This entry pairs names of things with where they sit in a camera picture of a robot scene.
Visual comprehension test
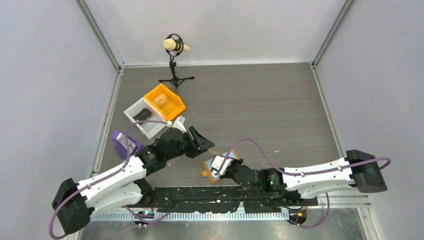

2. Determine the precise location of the black card in white bin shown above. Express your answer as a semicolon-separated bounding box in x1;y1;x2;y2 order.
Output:
133;108;153;122

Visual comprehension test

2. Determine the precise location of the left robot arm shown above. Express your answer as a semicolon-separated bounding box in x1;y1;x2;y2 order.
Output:
49;126;215;240

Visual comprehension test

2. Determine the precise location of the beige microphone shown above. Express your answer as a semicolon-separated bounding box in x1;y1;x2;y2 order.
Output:
163;38;191;52

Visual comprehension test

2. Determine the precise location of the purple plastic bin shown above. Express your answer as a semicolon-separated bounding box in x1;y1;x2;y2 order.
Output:
111;130;143;160

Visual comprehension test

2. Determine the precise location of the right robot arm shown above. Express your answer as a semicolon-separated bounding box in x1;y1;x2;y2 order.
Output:
210;150;388;205

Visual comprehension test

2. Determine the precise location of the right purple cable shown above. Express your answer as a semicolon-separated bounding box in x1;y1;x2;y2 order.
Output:
215;138;392;230

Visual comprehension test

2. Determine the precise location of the card in orange bin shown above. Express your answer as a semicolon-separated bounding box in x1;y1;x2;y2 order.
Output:
152;93;170;108

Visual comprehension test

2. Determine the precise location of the orange plastic bin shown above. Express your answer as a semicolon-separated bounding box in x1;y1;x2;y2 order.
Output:
143;83;186;121

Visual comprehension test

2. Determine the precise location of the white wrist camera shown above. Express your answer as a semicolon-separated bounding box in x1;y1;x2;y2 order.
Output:
166;115;187;134
208;155;233;178

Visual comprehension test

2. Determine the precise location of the orange leather card holder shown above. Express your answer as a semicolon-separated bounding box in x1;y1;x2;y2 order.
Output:
200;149;239;183

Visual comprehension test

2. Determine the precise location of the black microphone tripod stand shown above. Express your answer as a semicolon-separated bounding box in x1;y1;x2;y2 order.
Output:
158;33;195;94

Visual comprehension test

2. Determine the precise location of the white plastic bin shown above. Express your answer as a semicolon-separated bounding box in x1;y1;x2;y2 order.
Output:
123;97;167;140

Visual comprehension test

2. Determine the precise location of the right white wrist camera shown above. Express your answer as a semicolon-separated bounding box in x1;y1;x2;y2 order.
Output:
208;155;233;178

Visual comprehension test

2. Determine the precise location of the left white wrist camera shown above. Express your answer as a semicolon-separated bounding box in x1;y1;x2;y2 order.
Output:
166;115;187;134

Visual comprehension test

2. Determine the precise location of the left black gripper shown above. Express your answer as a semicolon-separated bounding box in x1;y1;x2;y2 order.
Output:
165;126;214;161

